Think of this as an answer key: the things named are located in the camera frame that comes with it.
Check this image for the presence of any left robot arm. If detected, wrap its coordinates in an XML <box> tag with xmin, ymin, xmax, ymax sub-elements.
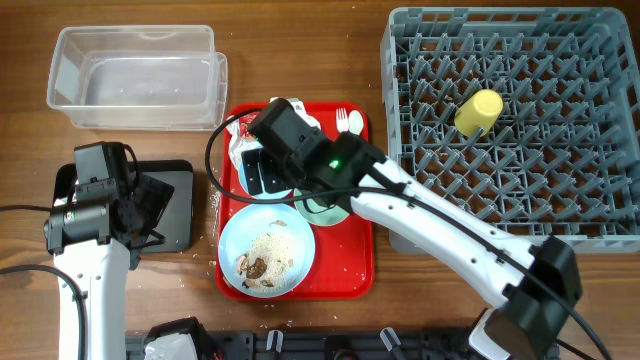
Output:
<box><xmin>45</xmin><ymin>142</ymin><xmax>174</xmax><ymax>359</ymax></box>

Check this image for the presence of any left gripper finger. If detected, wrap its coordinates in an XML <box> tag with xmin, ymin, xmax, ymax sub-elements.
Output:
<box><xmin>131</xmin><ymin>173</ymin><xmax>174</xmax><ymax>235</ymax></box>
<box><xmin>112</xmin><ymin>200</ymin><xmax>155</xmax><ymax>250</ymax></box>

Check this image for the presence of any white plastic fork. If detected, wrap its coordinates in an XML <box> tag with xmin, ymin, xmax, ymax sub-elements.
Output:
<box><xmin>336</xmin><ymin>108</ymin><xmax>349</xmax><ymax>132</ymax></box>

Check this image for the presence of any grey dishwasher rack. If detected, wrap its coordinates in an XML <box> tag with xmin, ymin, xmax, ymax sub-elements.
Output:
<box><xmin>380</xmin><ymin>7</ymin><xmax>639</xmax><ymax>253</ymax></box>

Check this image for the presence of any light green bowl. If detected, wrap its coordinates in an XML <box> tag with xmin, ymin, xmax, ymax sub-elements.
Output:
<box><xmin>294</xmin><ymin>198</ymin><xmax>349</xmax><ymax>227</ymax></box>

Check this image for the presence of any light blue plate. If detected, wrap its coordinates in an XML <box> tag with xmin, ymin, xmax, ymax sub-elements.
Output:
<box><xmin>218</xmin><ymin>204</ymin><xmax>316</xmax><ymax>299</ymax></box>

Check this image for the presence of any white plastic spoon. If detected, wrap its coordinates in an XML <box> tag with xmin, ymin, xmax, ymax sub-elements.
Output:
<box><xmin>348</xmin><ymin>110</ymin><xmax>364</xmax><ymax>135</ymax></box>

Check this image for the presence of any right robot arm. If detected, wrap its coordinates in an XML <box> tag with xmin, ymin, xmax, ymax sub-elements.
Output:
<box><xmin>248</xmin><ymin>98</ymin><xmax>582</xmax><ymax>359</ymax></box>

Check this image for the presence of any red serving tray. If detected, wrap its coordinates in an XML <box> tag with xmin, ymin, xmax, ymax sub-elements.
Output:
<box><xmin>216</xmin><ymin>102</ymin><xmax>375</xmax><ymax>302</ymax></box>

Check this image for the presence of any crumpled white napkin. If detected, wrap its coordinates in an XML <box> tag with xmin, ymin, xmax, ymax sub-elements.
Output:
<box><xmin>265</xmin><ymin>97</ymin><xmax>322</xmax><ymax>129</ymax></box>

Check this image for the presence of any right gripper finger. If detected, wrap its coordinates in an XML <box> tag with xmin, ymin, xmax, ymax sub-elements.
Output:
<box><xmin>259</xmin><ymin>149</ymin><xmax>291</xmax><ymax>194</ymax></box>
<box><xmin>241</xmin><ymin>149</ymin><xmax>263</xmax><ymax>195</ymax></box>

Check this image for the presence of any red strawberry snack wrapper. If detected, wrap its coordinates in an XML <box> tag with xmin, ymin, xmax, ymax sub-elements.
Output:
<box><xmin>239</xmin><ymin>120</ymin><xmax>254</xmax><ymax>138</ymax></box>

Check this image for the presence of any black plastic bin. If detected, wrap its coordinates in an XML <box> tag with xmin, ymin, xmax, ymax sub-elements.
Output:
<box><xmin>52</xmin><ymin>159</ymin><xmax>196</xmax><ymax>255</ymax></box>

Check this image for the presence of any light blue bowl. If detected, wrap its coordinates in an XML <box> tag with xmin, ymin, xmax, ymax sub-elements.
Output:
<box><xmin>238</xmin><ymin>165</ymin><xmax>291</xmax><ymax>200</ymax></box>

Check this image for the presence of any yellow plastic cup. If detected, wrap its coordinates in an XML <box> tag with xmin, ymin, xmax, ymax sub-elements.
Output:
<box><xmin>454</xmin><ymin>89</ymin><xmax>504</xmax><ymax>137</ymax></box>

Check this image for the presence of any clear plastic bin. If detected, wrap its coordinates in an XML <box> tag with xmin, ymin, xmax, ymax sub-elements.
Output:
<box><xmin>46</xmin><ymin>25</ymin><xmax>229</xmax><ymax>131</ymax></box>

